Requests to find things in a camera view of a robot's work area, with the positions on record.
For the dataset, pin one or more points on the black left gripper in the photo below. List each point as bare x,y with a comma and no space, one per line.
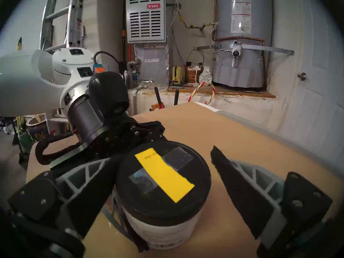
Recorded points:
126,139

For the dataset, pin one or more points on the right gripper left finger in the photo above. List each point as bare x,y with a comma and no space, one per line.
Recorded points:
88,195

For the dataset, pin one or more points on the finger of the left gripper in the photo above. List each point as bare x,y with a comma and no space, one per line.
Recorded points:
129,228

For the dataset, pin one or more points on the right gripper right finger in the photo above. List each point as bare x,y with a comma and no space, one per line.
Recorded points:
242,195

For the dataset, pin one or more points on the black lid with yellow tape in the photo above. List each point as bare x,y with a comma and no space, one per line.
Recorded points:
150,203

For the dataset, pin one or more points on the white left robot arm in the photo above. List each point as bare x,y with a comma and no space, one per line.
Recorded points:
27,80

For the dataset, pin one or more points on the white pvc pipe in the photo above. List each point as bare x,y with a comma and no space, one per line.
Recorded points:
134,101

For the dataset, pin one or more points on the yellow plastic jug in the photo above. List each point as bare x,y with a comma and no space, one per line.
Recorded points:
176,75

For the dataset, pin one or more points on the orange pipe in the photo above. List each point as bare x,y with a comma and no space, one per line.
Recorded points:
130,53

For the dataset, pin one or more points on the crumpled foil bundle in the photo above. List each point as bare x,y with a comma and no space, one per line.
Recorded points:
205,76

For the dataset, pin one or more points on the wooden heater platform board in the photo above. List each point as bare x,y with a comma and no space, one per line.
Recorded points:
228,91

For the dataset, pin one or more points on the grey Bryant furnace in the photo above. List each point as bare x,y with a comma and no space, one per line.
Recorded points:
145,23

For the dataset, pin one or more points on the white panel door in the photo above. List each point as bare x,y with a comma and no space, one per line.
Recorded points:
317,99

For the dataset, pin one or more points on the grey water heater tank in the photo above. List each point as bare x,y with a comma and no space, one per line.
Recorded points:
242,66

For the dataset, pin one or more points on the aluminium ladder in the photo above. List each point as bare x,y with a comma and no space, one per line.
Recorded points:
75,18

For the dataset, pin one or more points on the gas pipe with yellow valve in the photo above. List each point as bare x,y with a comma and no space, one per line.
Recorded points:
196,27

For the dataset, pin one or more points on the silver door knob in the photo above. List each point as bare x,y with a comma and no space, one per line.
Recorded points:
302,76

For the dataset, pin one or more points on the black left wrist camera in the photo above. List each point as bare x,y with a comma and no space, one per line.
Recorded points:
107,93

